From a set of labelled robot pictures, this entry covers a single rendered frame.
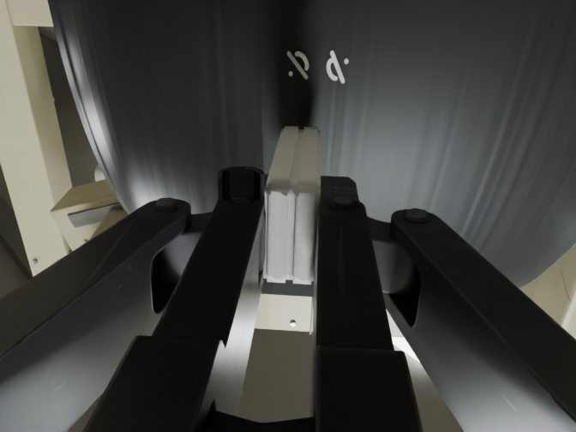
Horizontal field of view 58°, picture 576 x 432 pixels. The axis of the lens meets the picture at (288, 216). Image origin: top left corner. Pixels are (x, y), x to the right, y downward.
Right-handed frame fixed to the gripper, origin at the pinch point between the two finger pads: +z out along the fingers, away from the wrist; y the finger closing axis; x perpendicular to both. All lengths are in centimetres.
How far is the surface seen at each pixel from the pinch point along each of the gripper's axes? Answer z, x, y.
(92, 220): 69, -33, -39
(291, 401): 221, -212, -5
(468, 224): 6.6, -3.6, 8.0
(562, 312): 28.6, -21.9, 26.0
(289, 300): 57, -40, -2
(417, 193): 5.7, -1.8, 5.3
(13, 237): 346, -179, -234
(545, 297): 32.4, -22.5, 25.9
